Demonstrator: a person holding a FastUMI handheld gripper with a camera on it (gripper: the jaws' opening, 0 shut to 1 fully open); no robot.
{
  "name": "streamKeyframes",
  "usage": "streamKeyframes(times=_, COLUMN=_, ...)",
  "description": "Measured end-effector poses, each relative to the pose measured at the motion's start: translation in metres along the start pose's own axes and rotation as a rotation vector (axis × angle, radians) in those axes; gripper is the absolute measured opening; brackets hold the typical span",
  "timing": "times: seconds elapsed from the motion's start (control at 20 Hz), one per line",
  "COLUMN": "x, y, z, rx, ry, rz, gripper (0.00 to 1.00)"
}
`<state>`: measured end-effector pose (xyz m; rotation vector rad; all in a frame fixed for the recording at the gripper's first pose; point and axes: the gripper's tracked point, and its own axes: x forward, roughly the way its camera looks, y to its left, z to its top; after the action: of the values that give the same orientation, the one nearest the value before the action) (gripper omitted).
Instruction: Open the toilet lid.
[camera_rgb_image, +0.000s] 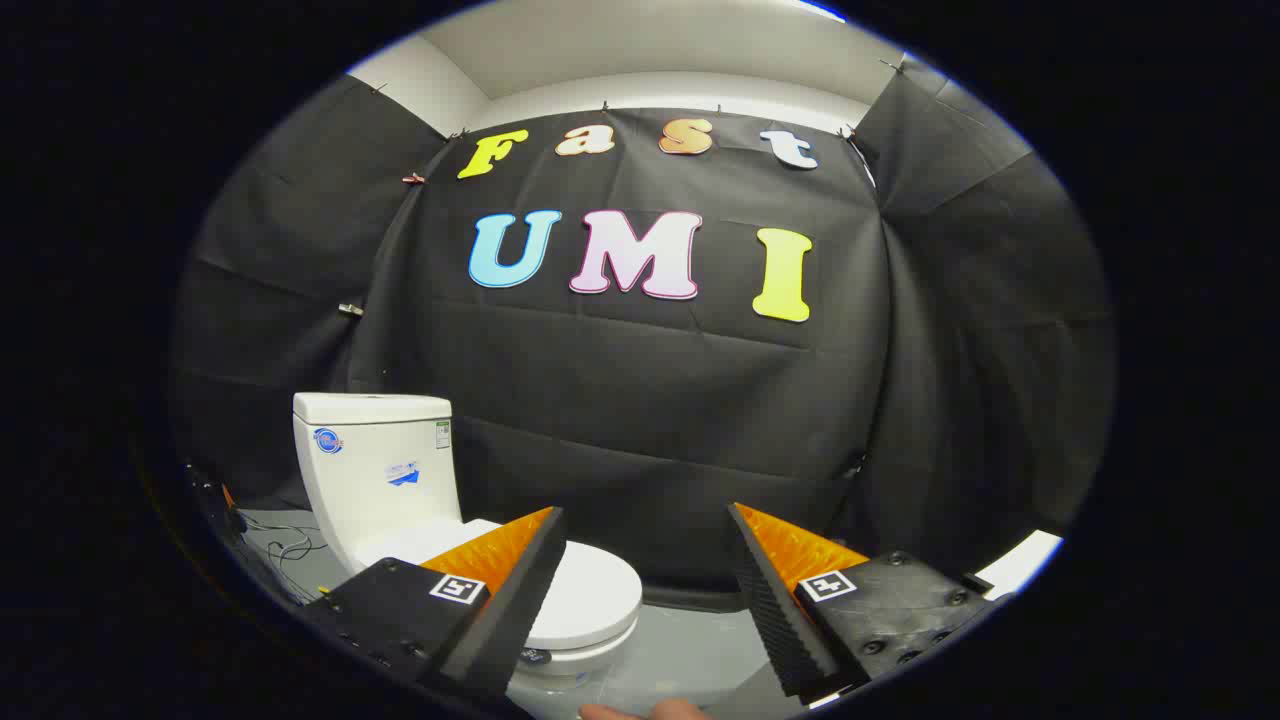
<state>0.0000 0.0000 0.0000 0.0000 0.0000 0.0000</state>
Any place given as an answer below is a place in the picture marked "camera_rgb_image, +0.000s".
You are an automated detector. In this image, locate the small dark equipment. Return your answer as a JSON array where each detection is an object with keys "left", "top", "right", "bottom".
[{"left": 185, "top": 460, "right": 249, "bottom": 536}]

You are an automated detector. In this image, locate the white toilet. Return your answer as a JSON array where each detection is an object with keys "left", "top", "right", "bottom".
[{"left": 292, "top": 392, "right": 641, "bottom": 693}]

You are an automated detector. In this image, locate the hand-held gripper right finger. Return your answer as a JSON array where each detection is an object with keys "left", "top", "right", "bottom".
[{"left": 726, "top": 501, "right": 1014, "bottom": 703}]

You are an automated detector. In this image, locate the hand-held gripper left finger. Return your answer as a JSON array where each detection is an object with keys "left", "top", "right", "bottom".
[{"left": 298, "top": 505, "right": 568, "bottom": 707}]

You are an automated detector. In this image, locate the black backdrop cloth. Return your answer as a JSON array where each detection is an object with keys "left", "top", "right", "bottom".
[{"left": 170, "top": 60, "right": 1116, "bottom": 613}]

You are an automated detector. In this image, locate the white toilet lid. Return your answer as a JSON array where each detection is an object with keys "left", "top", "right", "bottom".
[{"left": 352, "top": 517, "right": 644, "bottom": 653}]

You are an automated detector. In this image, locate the white panel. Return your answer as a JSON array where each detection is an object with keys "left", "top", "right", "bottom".
[{"left": 985, "top": 530, "right": 1063, "bottom": 601}]

